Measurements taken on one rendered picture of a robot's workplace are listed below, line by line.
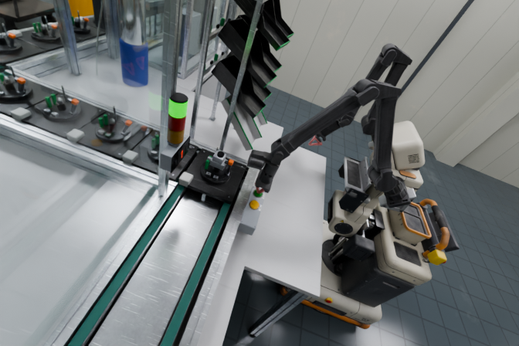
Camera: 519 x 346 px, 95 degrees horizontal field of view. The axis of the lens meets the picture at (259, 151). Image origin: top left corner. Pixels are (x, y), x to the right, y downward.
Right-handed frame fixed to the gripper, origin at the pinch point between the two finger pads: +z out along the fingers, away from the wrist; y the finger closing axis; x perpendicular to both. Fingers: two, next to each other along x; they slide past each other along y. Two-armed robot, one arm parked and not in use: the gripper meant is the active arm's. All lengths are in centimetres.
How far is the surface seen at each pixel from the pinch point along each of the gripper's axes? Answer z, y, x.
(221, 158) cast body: -10.6, 0.4, -20.6
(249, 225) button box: 1.7, 16.9, 0.5
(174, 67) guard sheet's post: -52, 18, -36
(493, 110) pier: -12, -298, 283
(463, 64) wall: -46, -321, 216
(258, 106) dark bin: -22.4, -31.9, -15.5
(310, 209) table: 11.2, -12.0, 29.8
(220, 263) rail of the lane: 2.0, 35.2, -4.9
